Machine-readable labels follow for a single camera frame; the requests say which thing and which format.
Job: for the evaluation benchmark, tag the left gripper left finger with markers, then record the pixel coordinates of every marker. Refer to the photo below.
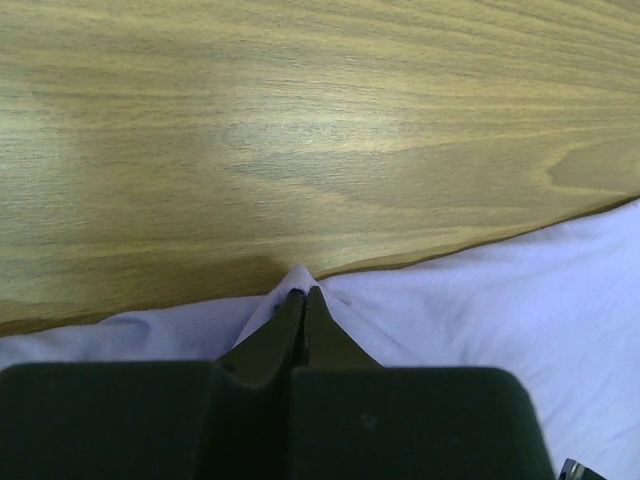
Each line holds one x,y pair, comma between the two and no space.
272,350

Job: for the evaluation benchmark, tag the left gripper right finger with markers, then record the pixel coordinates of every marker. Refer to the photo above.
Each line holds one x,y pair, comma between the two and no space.
326,345

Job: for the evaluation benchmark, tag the purple t shirt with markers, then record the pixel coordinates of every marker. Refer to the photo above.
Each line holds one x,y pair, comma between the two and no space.
558,308

